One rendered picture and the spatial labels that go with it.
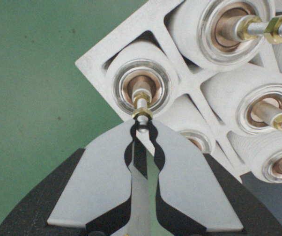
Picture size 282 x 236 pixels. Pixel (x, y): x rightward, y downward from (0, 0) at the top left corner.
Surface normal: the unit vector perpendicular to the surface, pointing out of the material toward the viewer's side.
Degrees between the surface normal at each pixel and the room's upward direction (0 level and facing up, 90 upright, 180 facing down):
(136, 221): 90
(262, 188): 90
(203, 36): 4
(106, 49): 0
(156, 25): 0
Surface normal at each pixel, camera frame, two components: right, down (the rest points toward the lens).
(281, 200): -0.78, -0.55
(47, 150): 0.00, 0.47
